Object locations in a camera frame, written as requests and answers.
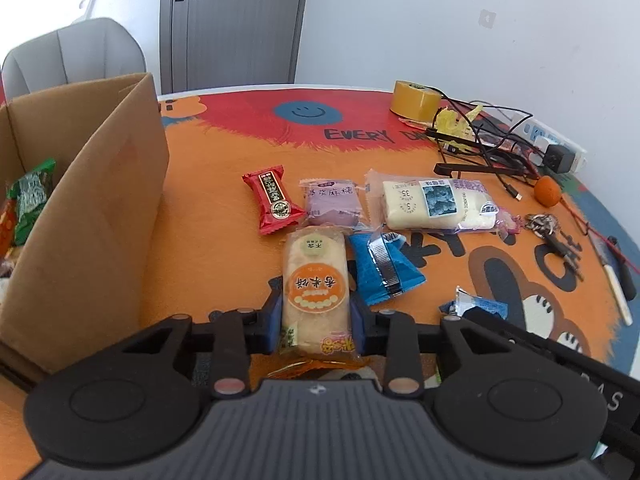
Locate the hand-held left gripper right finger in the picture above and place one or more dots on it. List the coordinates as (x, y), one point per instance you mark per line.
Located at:
(356, 322)

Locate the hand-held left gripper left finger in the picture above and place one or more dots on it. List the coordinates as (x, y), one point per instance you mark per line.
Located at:
(272, 322)

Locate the brown cardboard box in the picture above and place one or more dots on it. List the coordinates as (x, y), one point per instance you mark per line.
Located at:
(90, 220)

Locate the purple snack packet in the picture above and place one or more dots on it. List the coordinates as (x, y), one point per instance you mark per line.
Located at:
(332, 203)

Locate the grey door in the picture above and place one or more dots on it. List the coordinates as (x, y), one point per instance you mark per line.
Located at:
(235, 25)

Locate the black charger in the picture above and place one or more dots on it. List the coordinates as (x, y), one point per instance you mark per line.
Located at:
(559, 158)

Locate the white wall socket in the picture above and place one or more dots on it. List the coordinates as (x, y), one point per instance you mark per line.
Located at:
(487, 18)

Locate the yellow crumpled wrapper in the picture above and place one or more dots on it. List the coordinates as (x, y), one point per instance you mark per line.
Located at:
(452, 120)

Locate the white bread packet blue label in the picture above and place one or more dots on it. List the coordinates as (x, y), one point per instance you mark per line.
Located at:
(435, 202)

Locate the orange snack packet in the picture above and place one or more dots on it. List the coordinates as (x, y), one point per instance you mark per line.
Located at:
(7, 230)

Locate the white power strip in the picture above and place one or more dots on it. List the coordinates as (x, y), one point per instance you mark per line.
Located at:
(545, 135)

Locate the yellow tape roll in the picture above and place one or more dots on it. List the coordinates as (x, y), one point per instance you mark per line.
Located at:
(412, 100)

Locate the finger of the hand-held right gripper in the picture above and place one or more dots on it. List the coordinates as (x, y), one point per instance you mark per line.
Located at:
(520, 342)

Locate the red snack packet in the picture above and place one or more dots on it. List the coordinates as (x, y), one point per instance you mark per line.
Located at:
(272, 202)

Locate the colourful printed table mat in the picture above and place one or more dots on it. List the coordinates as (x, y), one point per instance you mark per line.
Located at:
(215, 240)

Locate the blue and silver snack packet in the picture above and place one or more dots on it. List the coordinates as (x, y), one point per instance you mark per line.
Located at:
(472, 302)

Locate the small orange tangerine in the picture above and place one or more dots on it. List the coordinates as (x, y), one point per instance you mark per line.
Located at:
(547, 191)

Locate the bunch of keys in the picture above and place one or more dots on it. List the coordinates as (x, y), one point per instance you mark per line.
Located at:
(550, 237)

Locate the grey chair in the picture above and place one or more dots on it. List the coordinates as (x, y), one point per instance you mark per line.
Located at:
(75, 50)

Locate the green snack packet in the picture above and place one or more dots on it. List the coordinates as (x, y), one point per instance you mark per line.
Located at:
(32, 195)

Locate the rice cake packet orange label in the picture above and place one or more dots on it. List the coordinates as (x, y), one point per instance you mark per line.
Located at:
(315, 295)

